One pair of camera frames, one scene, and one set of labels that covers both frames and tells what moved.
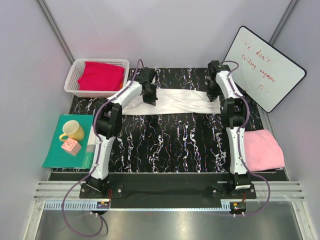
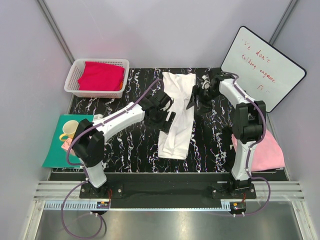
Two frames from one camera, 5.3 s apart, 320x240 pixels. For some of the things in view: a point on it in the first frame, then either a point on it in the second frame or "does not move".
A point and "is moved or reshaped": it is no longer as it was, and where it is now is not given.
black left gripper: [151, 100] → [164, 125]
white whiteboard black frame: [267, 73] does not move
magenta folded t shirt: [101, 76] does not move
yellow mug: [72, 129] does not move
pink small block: [71, 146] does not move
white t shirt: [174, 101] is moved or reshaped
